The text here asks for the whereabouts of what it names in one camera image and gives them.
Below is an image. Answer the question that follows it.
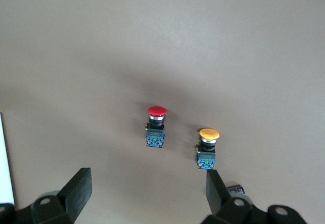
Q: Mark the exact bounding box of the red mushroom push button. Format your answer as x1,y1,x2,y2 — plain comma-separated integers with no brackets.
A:
145,105,169,148

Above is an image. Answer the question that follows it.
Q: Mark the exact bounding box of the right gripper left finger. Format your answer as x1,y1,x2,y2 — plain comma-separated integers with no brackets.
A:
30,167,92,224

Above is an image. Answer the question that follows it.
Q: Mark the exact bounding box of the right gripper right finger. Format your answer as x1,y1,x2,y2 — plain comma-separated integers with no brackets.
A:
200,170,270,224

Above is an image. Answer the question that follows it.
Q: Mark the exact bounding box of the white drawer cabinet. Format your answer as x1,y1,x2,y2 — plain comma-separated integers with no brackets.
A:
0,111,15,206

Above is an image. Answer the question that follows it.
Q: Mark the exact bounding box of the small dark terminal block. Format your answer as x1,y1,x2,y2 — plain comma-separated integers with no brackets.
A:
227,182,246,196

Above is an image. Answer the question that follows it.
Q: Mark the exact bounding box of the yellow mushroom push button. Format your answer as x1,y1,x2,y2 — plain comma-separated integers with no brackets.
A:
195,127,221,171

